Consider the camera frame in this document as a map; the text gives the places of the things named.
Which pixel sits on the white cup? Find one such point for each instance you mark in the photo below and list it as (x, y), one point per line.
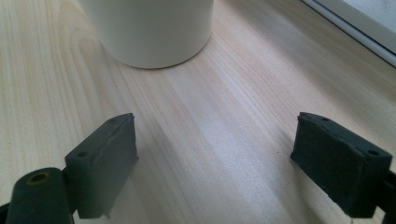
(149, 31)

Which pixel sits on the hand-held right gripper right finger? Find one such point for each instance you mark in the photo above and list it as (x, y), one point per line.
(339, 168)

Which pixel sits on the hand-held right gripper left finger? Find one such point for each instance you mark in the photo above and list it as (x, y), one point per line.
(99, 168)

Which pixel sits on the white window frame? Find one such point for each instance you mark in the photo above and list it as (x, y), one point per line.
(361, 25)

